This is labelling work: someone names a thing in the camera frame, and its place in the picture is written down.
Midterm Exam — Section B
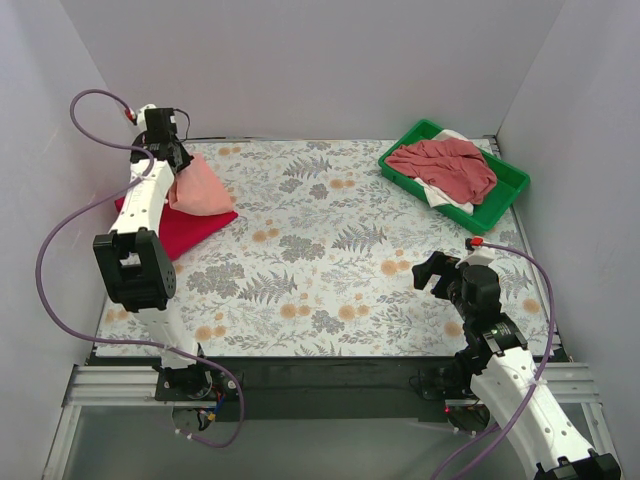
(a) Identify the green plastic tray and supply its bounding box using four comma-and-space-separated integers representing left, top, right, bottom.
378, 119, 530, 235

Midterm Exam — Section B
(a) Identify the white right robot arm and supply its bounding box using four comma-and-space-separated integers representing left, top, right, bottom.
412, 245, 622, 479

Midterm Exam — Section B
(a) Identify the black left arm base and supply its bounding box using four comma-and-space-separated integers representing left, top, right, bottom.
153, 362, 243, 432

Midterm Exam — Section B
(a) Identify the folded crimson red t-shirt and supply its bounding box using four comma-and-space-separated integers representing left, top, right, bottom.
94, 193, 238, 264

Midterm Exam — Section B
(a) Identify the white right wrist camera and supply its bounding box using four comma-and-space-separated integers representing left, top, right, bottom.
460, 237, 496, 266

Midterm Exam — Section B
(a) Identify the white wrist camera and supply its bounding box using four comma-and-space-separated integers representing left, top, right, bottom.
125, 103, 156, 129
460, 237, 496, 266

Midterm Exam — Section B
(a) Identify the floral patterned table mat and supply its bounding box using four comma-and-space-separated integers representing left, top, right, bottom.
92, 137, 556, 359

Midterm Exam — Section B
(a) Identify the aluminium front frame rail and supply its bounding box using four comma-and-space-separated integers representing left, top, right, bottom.
41, 362, 626, 480

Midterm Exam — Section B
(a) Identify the white garment in tray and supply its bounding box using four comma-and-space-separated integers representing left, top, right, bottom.
414, 129, 474, 215

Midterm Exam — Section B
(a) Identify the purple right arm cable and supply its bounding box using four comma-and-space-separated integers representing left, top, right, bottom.
429, 242, 556, 480

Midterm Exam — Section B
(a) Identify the dusty rose t-shirt in tray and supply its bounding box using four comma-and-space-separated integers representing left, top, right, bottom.
385, 138, 497, 205

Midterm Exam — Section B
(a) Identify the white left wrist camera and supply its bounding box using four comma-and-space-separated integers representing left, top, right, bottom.
125, 103, 156, 129

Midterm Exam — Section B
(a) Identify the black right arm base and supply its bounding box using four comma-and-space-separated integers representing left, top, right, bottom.
408, 351, 491, 435

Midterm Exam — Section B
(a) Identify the salmon pink t-shirt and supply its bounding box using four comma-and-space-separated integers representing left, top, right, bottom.
168, 153, 234, 216

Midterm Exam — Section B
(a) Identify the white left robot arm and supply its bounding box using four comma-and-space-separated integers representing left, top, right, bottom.
93, 104, 213, 400

